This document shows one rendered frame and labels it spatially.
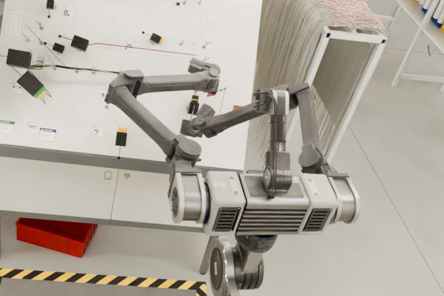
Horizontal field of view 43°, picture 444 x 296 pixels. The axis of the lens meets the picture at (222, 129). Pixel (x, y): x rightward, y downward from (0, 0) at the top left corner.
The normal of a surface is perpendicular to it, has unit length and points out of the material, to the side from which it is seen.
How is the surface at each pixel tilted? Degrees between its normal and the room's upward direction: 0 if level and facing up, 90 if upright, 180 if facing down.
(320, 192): 0
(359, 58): 90
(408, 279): 0
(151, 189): 90
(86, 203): 90
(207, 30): 49
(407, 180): 0
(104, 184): 90
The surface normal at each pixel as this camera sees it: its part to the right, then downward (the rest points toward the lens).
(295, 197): 0.22, -0.77
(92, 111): 0.21, -0.03
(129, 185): 0.08, 0.63
